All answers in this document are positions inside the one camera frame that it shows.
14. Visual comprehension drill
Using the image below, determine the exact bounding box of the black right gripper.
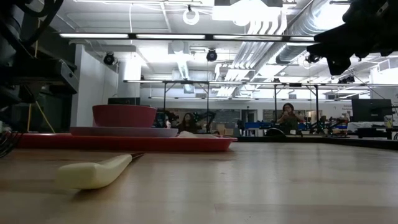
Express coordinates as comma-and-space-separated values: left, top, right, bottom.
306, 0, 398, 77

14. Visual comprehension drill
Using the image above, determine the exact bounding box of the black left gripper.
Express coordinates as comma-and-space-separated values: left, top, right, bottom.
0, 57, 80, 106

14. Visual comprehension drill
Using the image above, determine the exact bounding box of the red plastic bowl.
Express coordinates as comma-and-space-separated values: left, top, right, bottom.
92, 104, 158, 128

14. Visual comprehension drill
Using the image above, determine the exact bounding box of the lilac plastic plate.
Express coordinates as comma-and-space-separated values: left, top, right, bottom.
68, 126, 179, 138

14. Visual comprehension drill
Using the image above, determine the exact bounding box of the knife with cream handle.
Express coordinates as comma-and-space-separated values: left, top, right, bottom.
55, 152, 144, 190

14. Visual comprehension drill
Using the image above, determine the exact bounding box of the beige cloth napkin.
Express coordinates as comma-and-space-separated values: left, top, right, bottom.
177, 130, 218, 139

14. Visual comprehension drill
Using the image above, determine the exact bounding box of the red plastic tray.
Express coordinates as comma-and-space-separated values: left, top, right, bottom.
17, 133, 239, 153

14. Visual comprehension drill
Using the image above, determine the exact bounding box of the black computer monitor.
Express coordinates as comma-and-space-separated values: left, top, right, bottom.
107, 97, 141, 106
351, 98, 394, 123

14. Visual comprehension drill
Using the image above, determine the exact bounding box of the person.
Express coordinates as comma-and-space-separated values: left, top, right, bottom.
177, 112, 200, 134
276, 102, 304, 135

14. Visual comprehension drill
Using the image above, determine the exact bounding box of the blue storage bin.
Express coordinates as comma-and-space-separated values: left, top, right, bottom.
244, 121, 273, 130

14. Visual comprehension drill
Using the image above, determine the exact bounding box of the long white light bar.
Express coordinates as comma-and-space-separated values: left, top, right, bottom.
58, 32, 318, 42

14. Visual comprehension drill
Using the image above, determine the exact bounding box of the cardboard box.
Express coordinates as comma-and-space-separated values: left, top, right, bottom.
217, 123, 234, 136

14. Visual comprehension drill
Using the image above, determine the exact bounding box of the black ceiling camera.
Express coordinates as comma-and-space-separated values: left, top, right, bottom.
337, 74, 356, 85
306, 52, 323, 65

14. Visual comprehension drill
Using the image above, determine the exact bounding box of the silver ventilation duct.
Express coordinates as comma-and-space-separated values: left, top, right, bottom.
275, 0, 352, 65

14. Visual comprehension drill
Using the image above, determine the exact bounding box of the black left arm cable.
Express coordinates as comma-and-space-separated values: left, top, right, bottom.
14, 0, 65, 47

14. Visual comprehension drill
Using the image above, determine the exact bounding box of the black metal rig frame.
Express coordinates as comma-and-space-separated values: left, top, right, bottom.
124, 80, 212, 121
248, 82, 321, 125

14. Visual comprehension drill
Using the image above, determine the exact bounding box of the white ring lamp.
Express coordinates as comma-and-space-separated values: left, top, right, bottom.
182, 7, 201, 26

